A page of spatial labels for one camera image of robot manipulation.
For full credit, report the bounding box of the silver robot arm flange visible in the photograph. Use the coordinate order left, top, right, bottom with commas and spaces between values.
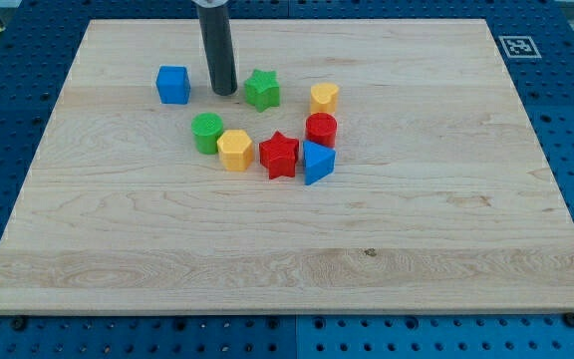
192, 0, 228, 8

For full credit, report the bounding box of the blue cube block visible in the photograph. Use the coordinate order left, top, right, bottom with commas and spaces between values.
155, 66, 191, 105

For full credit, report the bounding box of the red star block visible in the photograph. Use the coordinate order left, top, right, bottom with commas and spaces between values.
259, 131, 299, 180

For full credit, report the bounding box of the blue triangle block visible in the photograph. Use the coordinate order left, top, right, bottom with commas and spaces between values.
303, 141, 336, 185

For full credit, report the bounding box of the yellow hexagon block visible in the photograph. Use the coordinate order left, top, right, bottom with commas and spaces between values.
216, 130, 254, 172

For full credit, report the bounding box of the red cylinder block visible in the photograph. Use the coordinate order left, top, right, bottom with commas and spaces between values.
305, 113, 338, 148

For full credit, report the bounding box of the light wooden board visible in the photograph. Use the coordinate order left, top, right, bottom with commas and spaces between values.
0, 19, 574, 316

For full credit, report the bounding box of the yellow heart block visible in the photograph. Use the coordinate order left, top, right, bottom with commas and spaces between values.
310, 83, 340, 115

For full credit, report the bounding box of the green star block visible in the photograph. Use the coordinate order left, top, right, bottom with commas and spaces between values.
244, 69, 280, 113

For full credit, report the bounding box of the green cylinder block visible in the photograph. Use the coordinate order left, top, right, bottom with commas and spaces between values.
191, 113, 224, 155

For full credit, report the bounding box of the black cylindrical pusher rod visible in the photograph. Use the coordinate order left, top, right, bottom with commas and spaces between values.
196, 3, 237, 96

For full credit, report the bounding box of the white fiducial marker tag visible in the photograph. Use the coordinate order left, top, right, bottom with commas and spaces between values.
499, 35, 541, 59

